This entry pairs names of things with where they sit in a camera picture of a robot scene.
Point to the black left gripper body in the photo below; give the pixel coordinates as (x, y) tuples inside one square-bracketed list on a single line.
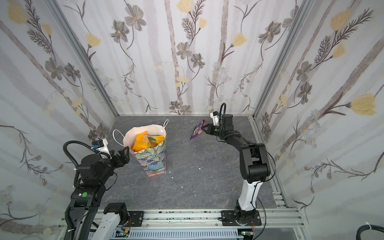
[(116, 162)]

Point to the yellow mango gummy packet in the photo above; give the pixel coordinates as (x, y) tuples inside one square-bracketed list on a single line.
[(145, 141)]

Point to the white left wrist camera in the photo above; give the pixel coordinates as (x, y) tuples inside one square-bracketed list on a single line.
[(101, 146)]

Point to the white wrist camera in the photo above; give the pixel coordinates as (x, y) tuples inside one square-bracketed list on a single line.
[(101, 146), (216, 118)]

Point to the purple snack packet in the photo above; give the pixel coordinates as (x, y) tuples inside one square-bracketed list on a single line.
[(198, 129)]

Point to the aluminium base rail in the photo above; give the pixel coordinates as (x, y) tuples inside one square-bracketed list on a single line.
[(277, 223)]

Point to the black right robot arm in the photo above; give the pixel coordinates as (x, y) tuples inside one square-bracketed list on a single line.
[(254, 165)]

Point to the white cable duct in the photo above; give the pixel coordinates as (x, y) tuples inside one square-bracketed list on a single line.
[(184, 234)]

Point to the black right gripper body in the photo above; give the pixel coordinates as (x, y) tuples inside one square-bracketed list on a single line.
[(210, 129)]

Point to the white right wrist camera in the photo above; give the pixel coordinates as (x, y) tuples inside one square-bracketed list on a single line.
[(216, 118)]

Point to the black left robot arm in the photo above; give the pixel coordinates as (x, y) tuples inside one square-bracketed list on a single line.
[(92, 173)]

